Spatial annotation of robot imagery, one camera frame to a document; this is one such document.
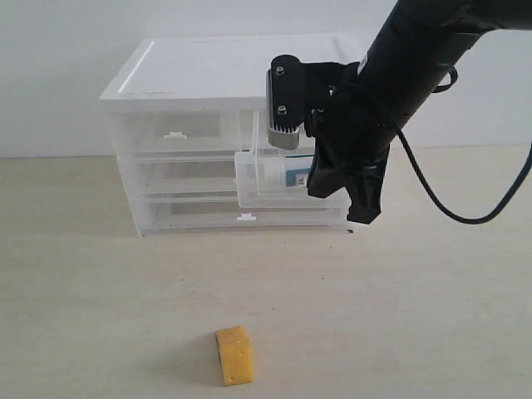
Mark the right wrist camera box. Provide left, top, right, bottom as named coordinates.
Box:
left=266, top=54, right=306, bottom=150

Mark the yellow cheese wedge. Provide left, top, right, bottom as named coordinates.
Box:
left=215, top=326, right=254, bottom=387

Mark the clear middle wide drawer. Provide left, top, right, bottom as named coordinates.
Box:
left=130, top=156, right=237, bottom=195

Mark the white bottle teal label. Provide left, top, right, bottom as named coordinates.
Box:
left=263, top=155, right=313, bottom=189

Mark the clear bottom wide drawer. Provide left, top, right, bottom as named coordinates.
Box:
left=147, top=202, right=346, bottom=230

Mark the clear wide drawer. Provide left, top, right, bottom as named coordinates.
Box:
left=147, top=202, right=346, bottom=230
left=130, top=156, right=237, bottom=195

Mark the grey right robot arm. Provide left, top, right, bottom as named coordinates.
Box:
left=305, top=1, right=531, bottom=224

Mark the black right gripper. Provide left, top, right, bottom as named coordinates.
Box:
left=303, top=62, right=390, bottom=224

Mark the white plastic drawer cabinet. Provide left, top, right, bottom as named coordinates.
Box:
left=101, top=33, right=362, bottom=236

